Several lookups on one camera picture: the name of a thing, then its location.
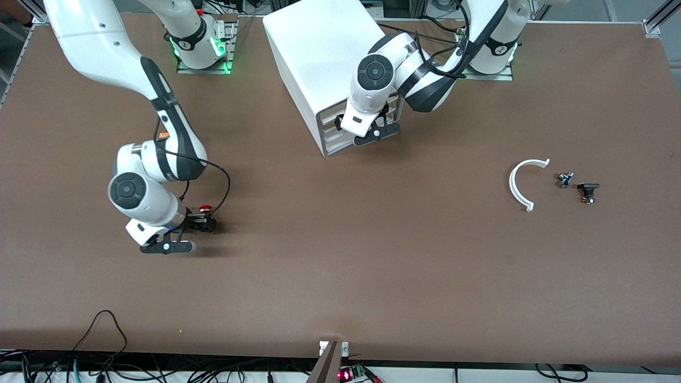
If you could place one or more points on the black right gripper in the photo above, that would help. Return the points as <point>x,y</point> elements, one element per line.
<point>198,222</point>

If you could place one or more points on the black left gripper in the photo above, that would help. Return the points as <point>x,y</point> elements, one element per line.
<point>338,123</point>

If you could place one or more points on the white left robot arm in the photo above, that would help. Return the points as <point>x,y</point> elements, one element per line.
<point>372,96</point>

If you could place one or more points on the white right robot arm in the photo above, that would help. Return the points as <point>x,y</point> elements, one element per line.
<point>106,48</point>

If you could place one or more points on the white curved plastic arc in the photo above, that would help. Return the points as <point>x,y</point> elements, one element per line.
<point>512,183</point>

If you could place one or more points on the circuit board with red light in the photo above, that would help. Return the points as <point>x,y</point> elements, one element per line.
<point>351,373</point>

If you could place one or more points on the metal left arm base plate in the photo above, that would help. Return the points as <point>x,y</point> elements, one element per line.
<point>495,77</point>

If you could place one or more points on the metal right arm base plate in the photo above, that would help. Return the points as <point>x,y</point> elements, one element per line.
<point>230,53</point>

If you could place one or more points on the grey angled post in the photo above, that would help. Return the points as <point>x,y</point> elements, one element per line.
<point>325,367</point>

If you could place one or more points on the white mounting bracket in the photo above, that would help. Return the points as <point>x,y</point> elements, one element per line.
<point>345,349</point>

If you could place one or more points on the small grey switch component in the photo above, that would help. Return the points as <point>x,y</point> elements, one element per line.
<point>565,180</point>

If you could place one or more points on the black switch component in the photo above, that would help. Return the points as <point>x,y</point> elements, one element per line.
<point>588,187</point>

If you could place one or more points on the aluminium frame profile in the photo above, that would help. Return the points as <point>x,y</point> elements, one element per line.
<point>657,22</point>
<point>37,18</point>

